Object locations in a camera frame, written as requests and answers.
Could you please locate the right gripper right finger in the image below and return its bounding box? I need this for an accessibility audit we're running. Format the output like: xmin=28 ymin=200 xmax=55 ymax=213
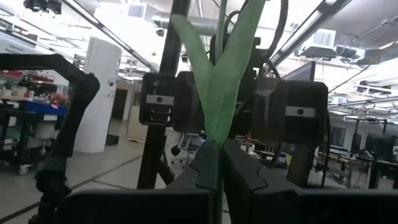
xmin=222 ymin=139 xmax=299 ymax=224

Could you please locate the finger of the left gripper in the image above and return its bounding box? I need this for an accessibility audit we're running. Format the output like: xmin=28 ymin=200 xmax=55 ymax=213
xmin=173 ymin=70 xmax=206 ymax=134
xmin=251 ymin=79 xmax=289 ymax=142

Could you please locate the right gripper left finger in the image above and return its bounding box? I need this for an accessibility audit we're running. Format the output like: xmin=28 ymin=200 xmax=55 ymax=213
xmin=167 ymin=141 xmax=223 ymax=224

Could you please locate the yellow artificial tulip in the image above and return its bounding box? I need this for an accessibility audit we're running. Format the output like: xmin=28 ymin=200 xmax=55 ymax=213
xmin=170 ymin=0 xmax=268 ymax=224

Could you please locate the grey office chair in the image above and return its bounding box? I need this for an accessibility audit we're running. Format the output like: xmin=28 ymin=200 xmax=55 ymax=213
xmin=170 ymin=133 xmax=206 ymax=169

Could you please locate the white round pillar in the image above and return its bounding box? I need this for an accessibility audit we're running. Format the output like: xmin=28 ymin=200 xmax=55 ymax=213
xmin=73 ymin=37 xmax=123 ymax=154

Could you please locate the rack with blue bins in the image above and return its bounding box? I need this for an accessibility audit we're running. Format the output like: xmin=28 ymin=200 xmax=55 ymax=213
xmin=0 ymin=70 xmax=70 ymax=175

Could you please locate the black aluminium rig frame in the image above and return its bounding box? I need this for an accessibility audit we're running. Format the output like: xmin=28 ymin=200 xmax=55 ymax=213
xmin=136 ymin=0 xmax=191 ymax=190

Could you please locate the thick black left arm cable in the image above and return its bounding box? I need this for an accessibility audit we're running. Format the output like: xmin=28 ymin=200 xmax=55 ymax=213
xmin=262 ymin=0 xmax=290 ymax=68

